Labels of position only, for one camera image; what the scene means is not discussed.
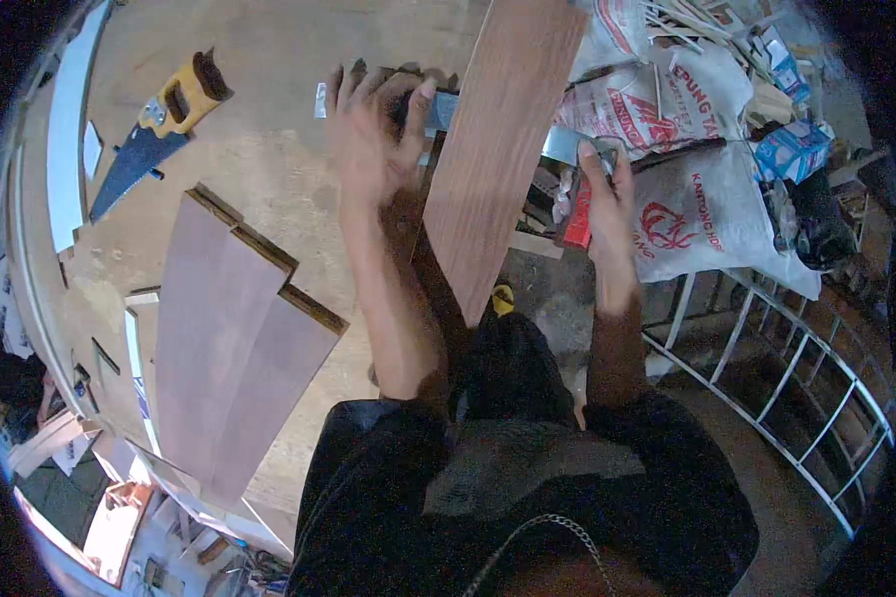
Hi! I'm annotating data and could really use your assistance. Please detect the person's right hand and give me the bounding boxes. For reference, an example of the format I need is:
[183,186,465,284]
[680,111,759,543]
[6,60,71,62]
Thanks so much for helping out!
[576,140,639,274]

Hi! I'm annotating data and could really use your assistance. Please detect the person's left hand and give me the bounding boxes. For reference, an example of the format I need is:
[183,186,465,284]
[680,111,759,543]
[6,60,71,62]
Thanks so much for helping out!
[326,60,440,215]

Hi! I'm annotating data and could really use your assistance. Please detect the person's right thumb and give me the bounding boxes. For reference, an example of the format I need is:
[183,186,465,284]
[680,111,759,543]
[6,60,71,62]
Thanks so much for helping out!
[576,140,608,197]

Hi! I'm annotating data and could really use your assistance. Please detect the person's right fingers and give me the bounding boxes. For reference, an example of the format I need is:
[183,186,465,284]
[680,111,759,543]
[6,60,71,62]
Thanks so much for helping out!
[607,151,638,201]

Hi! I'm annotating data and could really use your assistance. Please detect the person's left thumb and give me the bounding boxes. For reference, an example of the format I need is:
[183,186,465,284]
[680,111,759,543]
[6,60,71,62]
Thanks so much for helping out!
[407,77,440,154]

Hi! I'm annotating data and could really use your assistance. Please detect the person's left fingers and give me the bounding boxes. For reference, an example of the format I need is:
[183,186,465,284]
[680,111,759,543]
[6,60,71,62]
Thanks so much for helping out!
[326,60,412,120]

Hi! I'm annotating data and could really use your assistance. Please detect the steel ruler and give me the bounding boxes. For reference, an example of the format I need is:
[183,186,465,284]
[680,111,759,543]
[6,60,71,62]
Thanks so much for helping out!
[313,81,622,176]

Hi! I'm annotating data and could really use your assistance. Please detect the red box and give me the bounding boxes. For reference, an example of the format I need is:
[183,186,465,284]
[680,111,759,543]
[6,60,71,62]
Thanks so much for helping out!
[562,176,595,251]

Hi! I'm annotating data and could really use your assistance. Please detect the brown laminate plank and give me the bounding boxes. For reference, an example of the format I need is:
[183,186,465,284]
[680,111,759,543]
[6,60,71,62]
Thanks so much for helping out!
[203,283,350,513]
[421,0,591,329]
[153,183,300,488]

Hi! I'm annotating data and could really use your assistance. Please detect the white sack with red lettering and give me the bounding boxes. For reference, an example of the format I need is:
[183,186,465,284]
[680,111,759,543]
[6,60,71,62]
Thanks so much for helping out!
[554,43,757,162]

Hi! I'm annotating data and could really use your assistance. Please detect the white sack with red emblem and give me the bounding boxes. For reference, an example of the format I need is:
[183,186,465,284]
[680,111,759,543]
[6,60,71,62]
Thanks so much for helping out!
[630,140,824,301]

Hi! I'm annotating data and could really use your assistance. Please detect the white sack with red stripes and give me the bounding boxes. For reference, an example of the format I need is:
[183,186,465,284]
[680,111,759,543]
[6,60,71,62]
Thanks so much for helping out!
[566,0,654,83]

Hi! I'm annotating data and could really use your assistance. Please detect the pile of wood scraps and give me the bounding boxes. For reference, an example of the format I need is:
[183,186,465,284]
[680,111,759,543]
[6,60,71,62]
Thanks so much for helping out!
[640,0,766,55]

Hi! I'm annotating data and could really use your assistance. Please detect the blue and white box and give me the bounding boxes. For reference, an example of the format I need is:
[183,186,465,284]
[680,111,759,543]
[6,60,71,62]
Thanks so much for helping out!
[752,121,836,185]
[760,26,812,104]

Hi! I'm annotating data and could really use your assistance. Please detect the person's legs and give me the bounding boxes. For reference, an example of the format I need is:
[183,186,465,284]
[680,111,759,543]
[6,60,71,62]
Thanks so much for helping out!
[448,279,577,428]

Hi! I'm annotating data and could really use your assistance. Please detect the aluminium ladder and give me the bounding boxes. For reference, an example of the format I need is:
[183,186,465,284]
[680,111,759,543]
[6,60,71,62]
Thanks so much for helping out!
[641,267,896,540]

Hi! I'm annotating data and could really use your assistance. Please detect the small white board piece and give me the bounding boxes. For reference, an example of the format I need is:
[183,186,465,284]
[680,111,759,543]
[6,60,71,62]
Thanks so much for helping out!
[81,119,105,182]

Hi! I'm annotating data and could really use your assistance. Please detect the long white board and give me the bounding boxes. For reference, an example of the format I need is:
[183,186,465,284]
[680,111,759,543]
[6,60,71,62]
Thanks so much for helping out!
[45,0,114,255]

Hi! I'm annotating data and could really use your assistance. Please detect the person's body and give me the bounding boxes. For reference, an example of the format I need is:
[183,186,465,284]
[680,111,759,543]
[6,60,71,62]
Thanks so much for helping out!
[286,394,761,597]

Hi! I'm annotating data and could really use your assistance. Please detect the yellow handled hand saw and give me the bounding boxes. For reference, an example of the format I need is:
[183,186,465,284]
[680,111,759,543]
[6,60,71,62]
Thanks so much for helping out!
[88,48,236,225]

